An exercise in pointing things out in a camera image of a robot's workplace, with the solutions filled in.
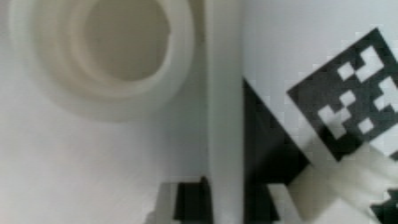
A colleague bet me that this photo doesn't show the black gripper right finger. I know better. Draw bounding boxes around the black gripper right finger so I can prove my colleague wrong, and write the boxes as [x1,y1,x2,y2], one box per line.
[244,181,313,224]

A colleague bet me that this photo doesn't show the white tag base sheet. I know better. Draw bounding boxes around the white tag base sheet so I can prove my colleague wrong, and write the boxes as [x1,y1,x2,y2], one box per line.
[244,0,398,175]

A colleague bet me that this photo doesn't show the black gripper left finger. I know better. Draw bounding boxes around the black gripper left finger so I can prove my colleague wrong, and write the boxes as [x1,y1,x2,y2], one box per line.
[153,176,213,224]

